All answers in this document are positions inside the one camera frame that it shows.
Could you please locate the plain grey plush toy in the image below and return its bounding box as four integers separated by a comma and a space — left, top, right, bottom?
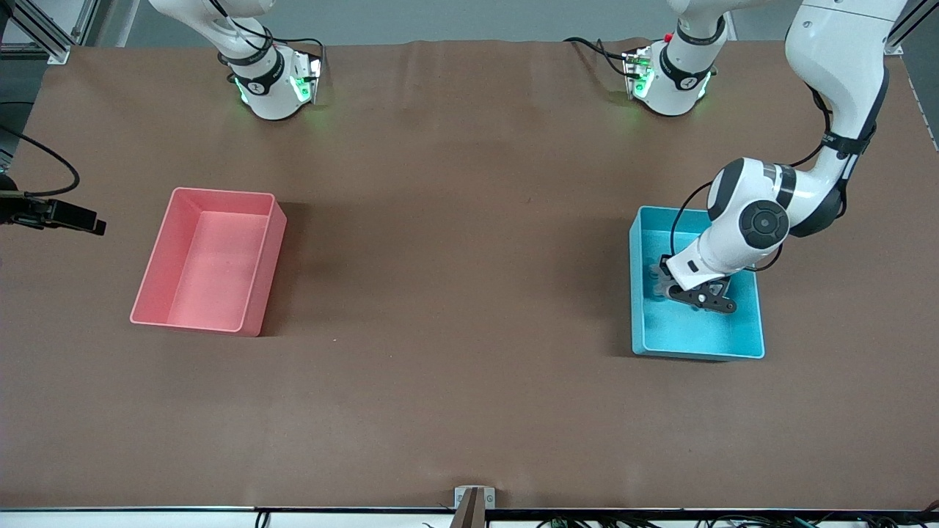
646, 263, 687, 303

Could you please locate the blue plastic box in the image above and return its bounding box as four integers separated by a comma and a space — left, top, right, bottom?
629, 205, 766, 362

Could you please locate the pink plastic box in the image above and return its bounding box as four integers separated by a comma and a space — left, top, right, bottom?
130, 187, 288, 337

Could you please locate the silver base connector plate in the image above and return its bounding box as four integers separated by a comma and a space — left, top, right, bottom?
622, 45, 655, 100
290, 50, 324, 105

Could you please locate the brown table cover sheet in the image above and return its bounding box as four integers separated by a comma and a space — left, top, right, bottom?
0, 38, 939, 510

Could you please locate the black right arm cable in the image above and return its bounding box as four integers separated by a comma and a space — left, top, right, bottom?
0, 123, 80, 199

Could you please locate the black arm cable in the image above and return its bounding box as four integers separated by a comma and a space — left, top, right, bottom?
0, 123, 80, 199
669, 84, 837, 274

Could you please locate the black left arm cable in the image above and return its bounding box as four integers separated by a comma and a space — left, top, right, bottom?
669, 84, 837, 274

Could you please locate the black base cable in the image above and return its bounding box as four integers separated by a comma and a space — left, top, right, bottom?
563, 37, 632, 78
249, 29, 327, 70

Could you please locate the silver camera mount bracket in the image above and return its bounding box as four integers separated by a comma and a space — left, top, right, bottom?
449, 485, 497, 528

